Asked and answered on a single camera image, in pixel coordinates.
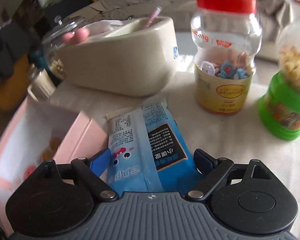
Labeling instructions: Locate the white ribbed mug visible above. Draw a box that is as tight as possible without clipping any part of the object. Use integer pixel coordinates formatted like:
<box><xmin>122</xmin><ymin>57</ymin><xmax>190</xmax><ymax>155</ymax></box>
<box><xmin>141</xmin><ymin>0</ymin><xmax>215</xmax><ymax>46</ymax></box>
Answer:
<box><xmin>27</xmin><ymin>68</ymin><xmax>56</xmax><ymax>102</ymax></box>

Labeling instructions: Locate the pink pen in tub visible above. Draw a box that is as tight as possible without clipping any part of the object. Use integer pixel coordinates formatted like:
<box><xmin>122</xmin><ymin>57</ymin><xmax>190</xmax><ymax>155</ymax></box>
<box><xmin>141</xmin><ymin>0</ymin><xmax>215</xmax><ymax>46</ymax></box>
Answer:
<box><xmin>143</xmin><ymin>6</ymin><xmax>162</xmax><ymax>29</ymax></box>

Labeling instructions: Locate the red-lid clear plastic jar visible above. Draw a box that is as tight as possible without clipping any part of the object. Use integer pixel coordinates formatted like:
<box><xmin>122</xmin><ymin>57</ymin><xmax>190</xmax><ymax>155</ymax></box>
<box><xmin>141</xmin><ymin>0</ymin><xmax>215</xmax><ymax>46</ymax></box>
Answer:
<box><xmin>191</xmin><ymin>0</ymin><xmax>262</xmax><ymax>115</ymax></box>

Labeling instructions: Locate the green candy dispenser toy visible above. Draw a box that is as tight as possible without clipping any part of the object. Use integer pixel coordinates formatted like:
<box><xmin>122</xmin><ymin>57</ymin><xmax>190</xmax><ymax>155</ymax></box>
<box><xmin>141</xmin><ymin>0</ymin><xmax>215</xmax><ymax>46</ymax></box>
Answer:
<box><xmin>258</xmin><ymin>22</ymin><xmax>300</xmax><ymax>140</ymax></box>

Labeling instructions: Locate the yellow chair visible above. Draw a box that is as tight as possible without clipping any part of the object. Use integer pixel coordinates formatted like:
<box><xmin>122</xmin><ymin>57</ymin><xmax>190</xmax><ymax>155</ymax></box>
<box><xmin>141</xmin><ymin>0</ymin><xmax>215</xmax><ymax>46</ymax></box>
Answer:
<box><xmin>0</xmin><ymin>54</ymin><xmax>30</xmax><ymax>112</ymax></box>

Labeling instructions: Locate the pink open storage box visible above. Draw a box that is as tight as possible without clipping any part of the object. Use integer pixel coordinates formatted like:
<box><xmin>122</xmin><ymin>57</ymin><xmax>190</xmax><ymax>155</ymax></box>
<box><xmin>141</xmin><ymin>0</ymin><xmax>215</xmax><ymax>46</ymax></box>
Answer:
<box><xmin>0</xmin><ymin>98</ymin><xmax>108</xmax><ymax>235</ymax></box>

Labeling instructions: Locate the glass jar with nuts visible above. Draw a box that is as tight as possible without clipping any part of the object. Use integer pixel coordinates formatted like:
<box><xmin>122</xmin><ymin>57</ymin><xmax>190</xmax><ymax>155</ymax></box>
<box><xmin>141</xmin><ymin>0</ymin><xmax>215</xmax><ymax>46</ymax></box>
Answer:
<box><xmin>42</xmin><ymin>15</ymin><xmax>86</xmax><ymax>80</ymax></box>

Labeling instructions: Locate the blue snack packet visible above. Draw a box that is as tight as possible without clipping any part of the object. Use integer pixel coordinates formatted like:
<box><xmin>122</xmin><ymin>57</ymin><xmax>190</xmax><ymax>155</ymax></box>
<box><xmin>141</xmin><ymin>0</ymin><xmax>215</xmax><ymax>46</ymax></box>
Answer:
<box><xmin>107</xmin><ymin>95</ymin><xmax>203</xmax><ymax>195</ymax></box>

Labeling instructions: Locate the white tablecloth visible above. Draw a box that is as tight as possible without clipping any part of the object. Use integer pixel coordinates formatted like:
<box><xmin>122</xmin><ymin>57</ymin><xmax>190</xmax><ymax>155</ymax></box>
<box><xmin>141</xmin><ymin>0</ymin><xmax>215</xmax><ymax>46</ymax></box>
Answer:
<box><xmin>50</xmin><ymin>32</ymin><xmax>300</xmax><ymax>238</ymax></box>

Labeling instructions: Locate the pink egg-shaped toy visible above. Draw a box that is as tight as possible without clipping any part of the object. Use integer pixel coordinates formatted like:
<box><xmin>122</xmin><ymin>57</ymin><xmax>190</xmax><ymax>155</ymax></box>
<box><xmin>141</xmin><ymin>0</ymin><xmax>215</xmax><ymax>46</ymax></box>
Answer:
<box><xmin>62</xmin><ymin>28</ymin><xmax>90</xmax><ymax>44</ymax></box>

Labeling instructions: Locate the beige oval organizer tub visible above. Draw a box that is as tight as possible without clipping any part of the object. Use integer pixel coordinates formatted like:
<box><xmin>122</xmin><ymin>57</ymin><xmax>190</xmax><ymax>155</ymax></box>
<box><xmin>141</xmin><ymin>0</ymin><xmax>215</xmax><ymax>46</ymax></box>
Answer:
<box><xmin>56</xmin><ymin>17</ymin><xmax>178</xmax><ymax>96</ymax></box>

